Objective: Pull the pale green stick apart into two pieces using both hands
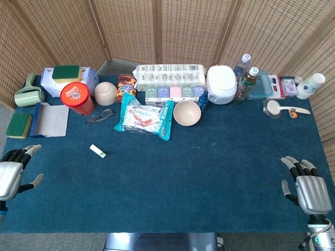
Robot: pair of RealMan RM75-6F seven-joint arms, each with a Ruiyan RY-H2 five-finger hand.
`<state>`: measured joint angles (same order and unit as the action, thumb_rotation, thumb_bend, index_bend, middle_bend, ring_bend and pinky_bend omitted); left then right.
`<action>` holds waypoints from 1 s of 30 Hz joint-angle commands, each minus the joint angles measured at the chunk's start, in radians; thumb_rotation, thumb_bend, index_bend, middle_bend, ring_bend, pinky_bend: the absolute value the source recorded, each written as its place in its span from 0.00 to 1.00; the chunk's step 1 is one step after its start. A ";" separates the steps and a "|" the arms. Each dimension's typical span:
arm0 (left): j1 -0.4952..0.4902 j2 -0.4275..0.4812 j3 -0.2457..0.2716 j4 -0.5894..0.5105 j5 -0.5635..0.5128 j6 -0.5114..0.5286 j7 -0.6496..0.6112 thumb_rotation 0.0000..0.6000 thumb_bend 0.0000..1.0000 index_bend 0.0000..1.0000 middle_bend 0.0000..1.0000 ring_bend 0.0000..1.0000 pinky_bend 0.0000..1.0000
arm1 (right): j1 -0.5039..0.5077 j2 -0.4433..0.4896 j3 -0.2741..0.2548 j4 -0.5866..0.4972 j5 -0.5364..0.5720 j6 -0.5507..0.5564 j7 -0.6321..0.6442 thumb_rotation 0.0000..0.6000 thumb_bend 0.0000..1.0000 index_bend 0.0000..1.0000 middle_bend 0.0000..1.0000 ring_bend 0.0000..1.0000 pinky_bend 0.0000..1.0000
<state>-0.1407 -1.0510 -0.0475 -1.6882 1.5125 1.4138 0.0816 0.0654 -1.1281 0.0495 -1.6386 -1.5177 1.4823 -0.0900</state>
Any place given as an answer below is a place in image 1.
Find clear water bottle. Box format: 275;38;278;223
233;53;252;82

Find white lidded plastic container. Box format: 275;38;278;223
206;65;238;105

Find red white box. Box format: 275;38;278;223
268;74;286;100

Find wicker folding screen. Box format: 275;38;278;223
0;0;335;184

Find brown orange cookie bag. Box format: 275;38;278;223
116;74;138;104

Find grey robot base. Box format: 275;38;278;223
104;232;219;251

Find small glass cup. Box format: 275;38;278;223
262;98;283;120

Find flower print paper cups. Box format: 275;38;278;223
296;73;326;100

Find green tea bottle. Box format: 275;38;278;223
232;66;260;104

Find green lint roller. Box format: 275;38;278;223
14;72;46;108

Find red instant noodle cup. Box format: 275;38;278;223
60;82;95;116

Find teal snack bag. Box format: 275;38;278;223
113;93;175;141

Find pale green strip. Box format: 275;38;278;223
89;144;108;158

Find upright beige bowl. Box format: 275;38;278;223
173;100;202;127

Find colourful pocket tissue pack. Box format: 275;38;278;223
144;85;205;106

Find upside-down beige bowl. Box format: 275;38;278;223
94;82;118;106

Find blue spray bottle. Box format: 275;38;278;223
197;90;209;113

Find clear purple case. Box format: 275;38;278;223
280;76;298;97

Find clear blue-lidded food container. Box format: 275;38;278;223
247;70;275;101

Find green yellow sponge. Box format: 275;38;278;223
51;65;82;84
5;112;34;139

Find blue table cloth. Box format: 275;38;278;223
0;75;335;234

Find white tissue pack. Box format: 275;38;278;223
40;66;99;98

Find dark framed eyeglasses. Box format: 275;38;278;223
85;108;116;126

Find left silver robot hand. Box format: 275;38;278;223
0;144;44;202

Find toilet paper roll pack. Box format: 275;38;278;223
135;64;207;92

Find beige plastic spoon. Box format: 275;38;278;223
266;100;311;116

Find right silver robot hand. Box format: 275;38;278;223
280;156;333;215

